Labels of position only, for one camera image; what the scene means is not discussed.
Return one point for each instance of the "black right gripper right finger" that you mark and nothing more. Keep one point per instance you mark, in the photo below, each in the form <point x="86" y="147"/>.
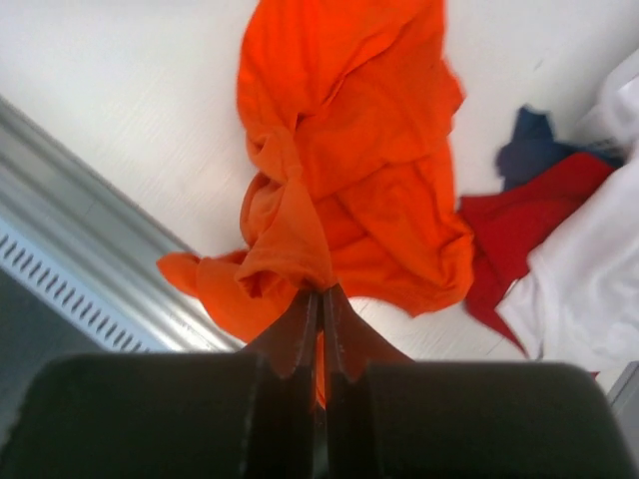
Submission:
<point x="390" y="417"/>

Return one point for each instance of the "white slotted cable duct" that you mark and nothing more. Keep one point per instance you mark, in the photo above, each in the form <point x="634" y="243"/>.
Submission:
<point x="70" y="297"/>

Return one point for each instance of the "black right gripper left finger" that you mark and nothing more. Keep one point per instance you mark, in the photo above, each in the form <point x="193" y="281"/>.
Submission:
<point x="248" y="414"/>

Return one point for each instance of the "aluminium mounting rail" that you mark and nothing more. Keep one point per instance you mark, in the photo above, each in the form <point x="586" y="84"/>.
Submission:
<point x="54" y="200"/>

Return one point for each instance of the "dark blue t shirt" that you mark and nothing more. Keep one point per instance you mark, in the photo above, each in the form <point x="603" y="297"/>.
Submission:
<point x="533" y="149"/>

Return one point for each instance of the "red t shirt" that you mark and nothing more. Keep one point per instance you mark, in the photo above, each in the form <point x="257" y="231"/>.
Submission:
<point x="509" y="225"/>

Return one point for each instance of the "white t shirt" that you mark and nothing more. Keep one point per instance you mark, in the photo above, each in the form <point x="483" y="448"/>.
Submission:
<point x="579" y="302"/>

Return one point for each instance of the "orange t shirt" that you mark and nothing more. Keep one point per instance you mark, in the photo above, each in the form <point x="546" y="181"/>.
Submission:
<point x="347" y="108"/>

